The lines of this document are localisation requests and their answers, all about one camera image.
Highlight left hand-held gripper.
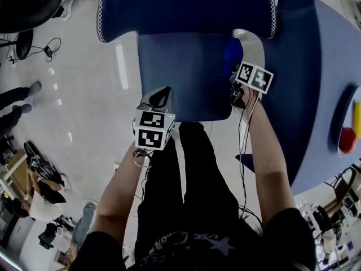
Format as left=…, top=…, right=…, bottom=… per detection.
left=134, top=86, right=176, bottom=151

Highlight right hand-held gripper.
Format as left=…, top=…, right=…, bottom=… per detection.
left=229, top=62, right=274, bottom=109

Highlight blue wiping cloth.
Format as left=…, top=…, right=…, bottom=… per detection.
left=221, top=37, right=244, bottom=77

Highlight blue upholstered chair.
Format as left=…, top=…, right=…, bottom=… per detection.
left=97, top=0, right=276, bottom=123

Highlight person's right forearm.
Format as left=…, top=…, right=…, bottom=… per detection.
left=241, top=90, right=297, bottom=227

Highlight person's left forearm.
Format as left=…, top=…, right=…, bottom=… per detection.
left=89, top=141, right=155, bottom=238

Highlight table with blue tablecloth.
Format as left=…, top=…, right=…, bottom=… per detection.
left=235, top=0, right=361, bottom=194

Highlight person's black trousers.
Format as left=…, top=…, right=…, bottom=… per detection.
left=137, top=122, right=241, bottom=238

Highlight light blue plate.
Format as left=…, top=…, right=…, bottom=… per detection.
left=335, top=88, right=361, bottom=158

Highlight red apple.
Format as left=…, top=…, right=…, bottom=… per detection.
left=339, top=126, right=358, bottom=154

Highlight black standing fan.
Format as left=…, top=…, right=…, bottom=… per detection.
left=0, top=28, right=34, bottom=61

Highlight person's black star-print shirt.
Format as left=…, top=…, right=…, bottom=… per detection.
left=69, top=207, right=317, bottom=271

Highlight large cardboard box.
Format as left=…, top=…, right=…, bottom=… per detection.
left=4, top=148, right=29, bottom=193

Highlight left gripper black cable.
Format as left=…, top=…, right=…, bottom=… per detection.
left=131, top=147, right=155, bottom=169

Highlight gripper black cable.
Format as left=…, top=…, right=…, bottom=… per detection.
left=237, top=93, right=265, bottom=233
left=131, top=147, right=155, bottom=169

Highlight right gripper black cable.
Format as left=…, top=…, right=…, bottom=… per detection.
left=237, top=93, right=265, bottom=233

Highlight black power adapter cable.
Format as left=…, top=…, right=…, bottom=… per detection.
left=29, top=37, right=62, bottom=65

